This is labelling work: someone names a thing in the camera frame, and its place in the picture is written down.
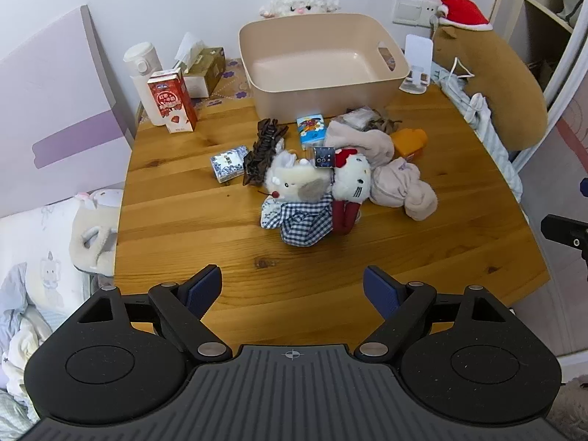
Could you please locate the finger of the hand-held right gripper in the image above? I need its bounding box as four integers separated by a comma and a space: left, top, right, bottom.
540, 214, 588, 281

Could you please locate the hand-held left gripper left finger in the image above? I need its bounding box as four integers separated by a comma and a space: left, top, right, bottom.
73, 264, 233, 363

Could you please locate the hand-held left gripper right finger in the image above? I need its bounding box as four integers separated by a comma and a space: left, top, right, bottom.
354, 265, 517, 363

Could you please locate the white cat plush toy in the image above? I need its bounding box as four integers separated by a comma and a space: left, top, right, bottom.
331, 147, 372, 236

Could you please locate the blue white patterned box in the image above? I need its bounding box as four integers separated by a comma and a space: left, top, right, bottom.
210, 145, 251, 183

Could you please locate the mouse plush gingham dress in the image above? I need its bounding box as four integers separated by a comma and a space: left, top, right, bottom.
260, 149, 334, 246

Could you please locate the beige cloth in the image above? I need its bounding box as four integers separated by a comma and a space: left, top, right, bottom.
324, 119, 396, 171

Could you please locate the brown hair claw clip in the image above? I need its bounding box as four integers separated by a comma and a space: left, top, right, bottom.
242, 118, 286, 187

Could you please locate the orange block toy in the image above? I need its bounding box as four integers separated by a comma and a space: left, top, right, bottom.
390, 128, 429, 161

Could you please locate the clear plastic bag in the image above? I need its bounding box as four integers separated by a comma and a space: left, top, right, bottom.
342, 107, 377, 132

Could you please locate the beige plastic bin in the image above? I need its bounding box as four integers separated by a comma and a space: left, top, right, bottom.
238, 13, 411, 122

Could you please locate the wooden desktop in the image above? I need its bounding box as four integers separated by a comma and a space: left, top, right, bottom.
112, 57, 551, 346

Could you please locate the beige plush toy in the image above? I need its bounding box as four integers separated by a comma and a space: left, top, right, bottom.
69, 188, 122, 276

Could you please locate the small dark square box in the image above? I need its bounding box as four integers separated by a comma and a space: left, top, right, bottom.
312, 146, 337, 168

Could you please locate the brown plush cushion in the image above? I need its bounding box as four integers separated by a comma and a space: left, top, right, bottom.
432, 23, 549, 151

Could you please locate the beige fluffy rug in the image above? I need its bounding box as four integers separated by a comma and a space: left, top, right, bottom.
546, 372, 588, 441

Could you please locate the blue cartoon tissue packet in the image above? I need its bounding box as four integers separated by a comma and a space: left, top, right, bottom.
296, 114, 328, 148

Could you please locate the red milk carton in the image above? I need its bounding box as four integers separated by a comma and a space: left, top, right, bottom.
147, 67, 198, 134

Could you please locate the crumpled white blue bedding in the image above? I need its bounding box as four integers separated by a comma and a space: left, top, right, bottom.
0, 262, 93, 428

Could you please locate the white shelf unit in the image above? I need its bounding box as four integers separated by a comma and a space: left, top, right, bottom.
521, 0, 588, 97

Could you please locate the purple floral table mat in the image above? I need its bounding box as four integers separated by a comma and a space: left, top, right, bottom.
190, 57, 255, 111

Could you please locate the gold tissue box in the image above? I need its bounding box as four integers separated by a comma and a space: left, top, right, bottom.
172, 32, 226, 98

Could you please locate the white phone stand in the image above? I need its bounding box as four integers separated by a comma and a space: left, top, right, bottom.
399, 34, 435, 95

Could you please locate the white thermos bottle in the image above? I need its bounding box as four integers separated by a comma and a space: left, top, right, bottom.
123, 42, 165, 127

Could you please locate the purple white board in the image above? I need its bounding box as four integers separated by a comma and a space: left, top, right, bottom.
0, 6, 136, 219

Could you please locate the red plush hat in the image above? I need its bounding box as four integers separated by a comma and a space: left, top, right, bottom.
436, 0, 493, 32

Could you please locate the white charging cable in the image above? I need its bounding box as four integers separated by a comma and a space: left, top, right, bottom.
432, 18, 492, 125

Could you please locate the white wall socket panel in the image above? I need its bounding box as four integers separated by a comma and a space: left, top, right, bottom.
392, 0, 444, 26

